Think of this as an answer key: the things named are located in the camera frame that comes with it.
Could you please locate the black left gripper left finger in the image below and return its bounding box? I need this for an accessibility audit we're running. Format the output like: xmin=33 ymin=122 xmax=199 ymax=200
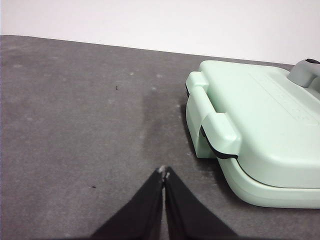
xmin=90 ymin=165 xmax=166 ymax=240

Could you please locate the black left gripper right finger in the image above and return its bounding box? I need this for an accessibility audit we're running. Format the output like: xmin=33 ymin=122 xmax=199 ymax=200
xmin=164 ymin=166 xmax=239 ymax=240

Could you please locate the mint green breakfast machine base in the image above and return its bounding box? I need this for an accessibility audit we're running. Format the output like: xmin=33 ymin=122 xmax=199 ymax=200
xmin=185 ymin=86 xmax=320 ymax=210

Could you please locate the mint green griddle cover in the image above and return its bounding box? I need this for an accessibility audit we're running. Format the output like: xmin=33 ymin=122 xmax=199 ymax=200
xmin=184 ymin=59 xmax=320 ymax=189

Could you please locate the chrome griddle cover handle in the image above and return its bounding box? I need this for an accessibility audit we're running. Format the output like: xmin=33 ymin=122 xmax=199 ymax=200
xmin=286 ymin=58 xmax=320 ymax=88

